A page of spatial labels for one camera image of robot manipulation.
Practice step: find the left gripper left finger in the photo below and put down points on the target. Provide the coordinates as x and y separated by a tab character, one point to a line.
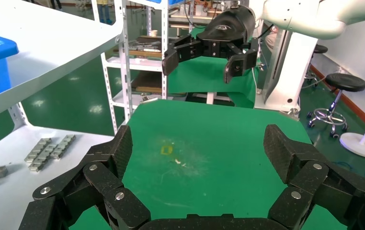
106	177

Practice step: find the green cloth on background table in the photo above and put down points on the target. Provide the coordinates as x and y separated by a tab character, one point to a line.
198	76

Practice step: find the cluttered background workbench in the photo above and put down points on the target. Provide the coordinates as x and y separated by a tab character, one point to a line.
198	17

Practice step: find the white paper cup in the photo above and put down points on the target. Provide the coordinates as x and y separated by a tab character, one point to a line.
153	32

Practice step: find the white standing fan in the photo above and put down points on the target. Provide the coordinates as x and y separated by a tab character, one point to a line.
360	145

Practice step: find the person in blue jeans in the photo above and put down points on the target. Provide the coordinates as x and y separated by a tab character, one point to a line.
103	11

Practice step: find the white metal shelf rack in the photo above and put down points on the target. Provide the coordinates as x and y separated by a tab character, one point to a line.
49	41

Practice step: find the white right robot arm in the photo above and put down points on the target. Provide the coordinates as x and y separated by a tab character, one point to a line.
296	16

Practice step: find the white background storage rack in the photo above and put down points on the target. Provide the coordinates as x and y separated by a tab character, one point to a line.
165	19

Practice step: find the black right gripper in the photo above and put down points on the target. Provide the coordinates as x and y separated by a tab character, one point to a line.
230	28

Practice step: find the white robot torso column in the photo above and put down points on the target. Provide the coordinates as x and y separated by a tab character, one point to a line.
284	73

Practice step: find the black round stool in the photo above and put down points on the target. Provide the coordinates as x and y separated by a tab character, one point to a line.
346	82
320	49

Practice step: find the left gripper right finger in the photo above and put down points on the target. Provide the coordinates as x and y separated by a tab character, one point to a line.
309	177

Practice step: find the white debris scrap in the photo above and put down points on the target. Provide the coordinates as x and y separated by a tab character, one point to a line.
178	162

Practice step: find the person in dark trousers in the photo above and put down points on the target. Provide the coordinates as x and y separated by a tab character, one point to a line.
56	3

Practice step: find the wooden board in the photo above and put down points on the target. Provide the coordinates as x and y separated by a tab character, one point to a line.
146	84

